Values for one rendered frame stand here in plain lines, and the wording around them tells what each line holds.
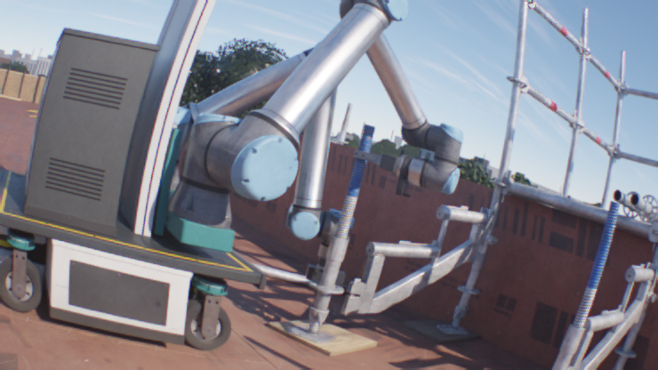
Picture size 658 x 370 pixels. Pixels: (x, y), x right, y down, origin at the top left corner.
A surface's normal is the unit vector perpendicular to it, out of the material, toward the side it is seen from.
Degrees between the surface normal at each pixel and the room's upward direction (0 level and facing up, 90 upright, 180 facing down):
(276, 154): 95
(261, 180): 95
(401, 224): 90
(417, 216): 90
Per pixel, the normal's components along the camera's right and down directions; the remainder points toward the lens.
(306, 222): 0.03, 0.15
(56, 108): 0.53, 0.19
